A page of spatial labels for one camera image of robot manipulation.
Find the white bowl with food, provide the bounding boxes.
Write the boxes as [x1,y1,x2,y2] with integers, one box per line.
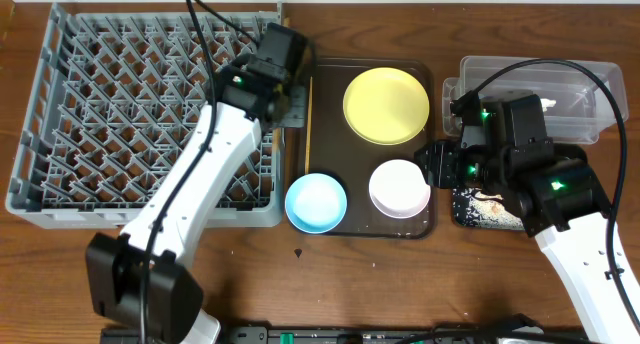
[368,159,431,219]

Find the wooden chopstick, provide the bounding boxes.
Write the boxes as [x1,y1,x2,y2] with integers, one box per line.
[304,77,313,175]
[271,129,281,160]

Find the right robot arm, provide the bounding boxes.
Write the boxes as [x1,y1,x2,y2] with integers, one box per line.
[414,90,639,343]

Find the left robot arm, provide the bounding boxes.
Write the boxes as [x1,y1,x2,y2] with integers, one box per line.
[85,23,316,343]

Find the clear plastic waste bin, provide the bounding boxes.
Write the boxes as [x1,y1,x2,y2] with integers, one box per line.
[442,56,616,145]

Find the grey dishwasher rack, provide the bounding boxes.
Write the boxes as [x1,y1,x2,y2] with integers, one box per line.
[5,5,283,229]

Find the dark brown serving tray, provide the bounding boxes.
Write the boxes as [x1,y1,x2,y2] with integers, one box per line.
[291,57,437,239]

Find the spilled food scraps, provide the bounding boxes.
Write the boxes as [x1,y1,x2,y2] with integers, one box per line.
[452,188,524,231]

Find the yellow plate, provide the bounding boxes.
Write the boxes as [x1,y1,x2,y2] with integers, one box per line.
[343,67,430,146]

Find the light blue bowl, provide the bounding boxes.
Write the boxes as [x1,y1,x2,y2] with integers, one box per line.
[285,173,348,234]

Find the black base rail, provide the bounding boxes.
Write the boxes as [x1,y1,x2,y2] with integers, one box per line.
[99,313,551,344]

